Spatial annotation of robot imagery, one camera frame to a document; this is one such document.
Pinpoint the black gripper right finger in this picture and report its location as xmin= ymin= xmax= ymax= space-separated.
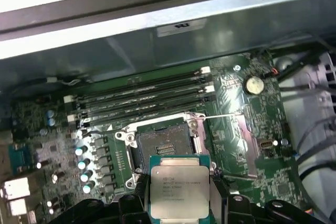
xmin=209 ymin=171 xmax=328 ymax=224

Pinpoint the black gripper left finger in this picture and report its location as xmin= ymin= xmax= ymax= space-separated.
xmin=48 ymin=174 xmax=151 ymax=224

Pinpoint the silver green CPU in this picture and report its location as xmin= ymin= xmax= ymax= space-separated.
xmin=149 ymin=155 xmax=211 ymax=221

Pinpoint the metal socket cover frame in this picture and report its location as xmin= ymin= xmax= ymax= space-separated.
xmin=187 ymin=112 xmax=260 ymax=182

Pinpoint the thin wire locking lever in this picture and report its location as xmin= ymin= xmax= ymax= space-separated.
xmin=81 ymin=128 xmax=119 ymax=137

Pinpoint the CPU socket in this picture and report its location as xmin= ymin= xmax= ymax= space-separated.
xmin=114 ymin=113 xmax=218 ymax=190

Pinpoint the RAM slot with black clips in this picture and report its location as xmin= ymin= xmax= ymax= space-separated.
xmin=67 ymin=76 xmax=212 ymax=113
xmin=75 ymin=95 xmax=212 ymax=130

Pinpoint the RAM slot with white clips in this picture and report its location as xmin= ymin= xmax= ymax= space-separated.
xmin=64 ymin=66 xmax=212 ymax=103
xmin=67 ymin=84 xmax=214 ymax=123

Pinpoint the green motherboard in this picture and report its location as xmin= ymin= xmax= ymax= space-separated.
xmin=0 ymin=52 xmax=299 ymax=224

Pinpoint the round silver coin battery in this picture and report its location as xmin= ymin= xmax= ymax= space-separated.
xmin=244 ymin=76 xmax=265 ymax=95

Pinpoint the black grey PC case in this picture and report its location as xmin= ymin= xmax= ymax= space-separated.
xmin=0 ymin=0 xmax=336 ymax=224

